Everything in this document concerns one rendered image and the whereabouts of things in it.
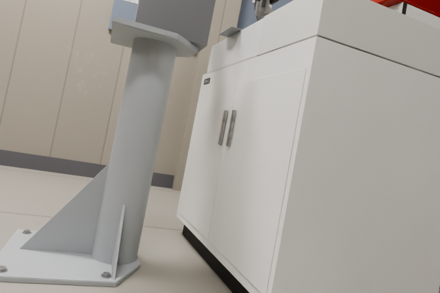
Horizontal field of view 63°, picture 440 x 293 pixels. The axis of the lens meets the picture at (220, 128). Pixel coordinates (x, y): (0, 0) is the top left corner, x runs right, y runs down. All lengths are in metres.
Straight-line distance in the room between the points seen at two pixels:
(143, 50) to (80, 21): 2.05
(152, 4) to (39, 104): 2.09
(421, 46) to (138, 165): 0.98
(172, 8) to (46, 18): 2.13
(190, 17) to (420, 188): 0.94
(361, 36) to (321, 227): 0.54
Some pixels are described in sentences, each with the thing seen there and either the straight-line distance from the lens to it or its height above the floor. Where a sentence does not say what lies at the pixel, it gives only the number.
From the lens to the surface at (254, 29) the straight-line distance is 1.40.
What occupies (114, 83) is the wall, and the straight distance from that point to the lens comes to 3.22.
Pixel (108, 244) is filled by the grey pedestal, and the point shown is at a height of 0.08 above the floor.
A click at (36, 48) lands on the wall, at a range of 3.30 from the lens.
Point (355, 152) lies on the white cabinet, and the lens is 1.08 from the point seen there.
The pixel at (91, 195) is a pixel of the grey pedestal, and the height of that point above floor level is 0.22.
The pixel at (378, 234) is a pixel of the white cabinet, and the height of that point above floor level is 0.31.
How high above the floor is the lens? 0.49
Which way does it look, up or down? 2 degrees up
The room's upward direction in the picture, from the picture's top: 11 degrees clockwise
